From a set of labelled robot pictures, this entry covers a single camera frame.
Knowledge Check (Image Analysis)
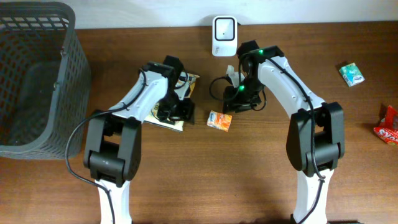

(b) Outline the dark grey plastic basket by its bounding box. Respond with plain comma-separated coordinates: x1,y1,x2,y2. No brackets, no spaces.
1,1,91,160

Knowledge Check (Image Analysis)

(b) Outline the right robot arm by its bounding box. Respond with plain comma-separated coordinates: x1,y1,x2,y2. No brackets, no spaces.
223,40,345,223

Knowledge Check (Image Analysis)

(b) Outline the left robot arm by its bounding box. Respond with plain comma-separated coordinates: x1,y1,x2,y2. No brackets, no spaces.
83,55,195,223

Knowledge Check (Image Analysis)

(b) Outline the white barcode scanner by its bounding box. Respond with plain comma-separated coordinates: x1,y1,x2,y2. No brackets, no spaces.
211,16,238,57

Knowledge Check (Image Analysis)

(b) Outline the green tissue pack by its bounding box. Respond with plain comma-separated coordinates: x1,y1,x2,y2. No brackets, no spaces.
339,63,365,87

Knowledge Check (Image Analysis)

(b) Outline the right black cable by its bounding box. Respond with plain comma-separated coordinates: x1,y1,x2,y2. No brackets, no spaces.
208,51,326,224

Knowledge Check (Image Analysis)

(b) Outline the yellow snack bag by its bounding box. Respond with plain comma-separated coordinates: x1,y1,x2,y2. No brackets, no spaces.
144,72,199,133

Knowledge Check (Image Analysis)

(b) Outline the left black cable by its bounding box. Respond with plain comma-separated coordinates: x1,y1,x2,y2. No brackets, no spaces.
64,67,190,224

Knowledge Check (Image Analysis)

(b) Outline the red snack bag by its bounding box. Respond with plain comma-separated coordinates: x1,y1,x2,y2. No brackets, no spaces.
373,105,397,146

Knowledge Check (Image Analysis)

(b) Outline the orange tissue pack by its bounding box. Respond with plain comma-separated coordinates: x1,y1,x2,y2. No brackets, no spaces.
206,110,232,132

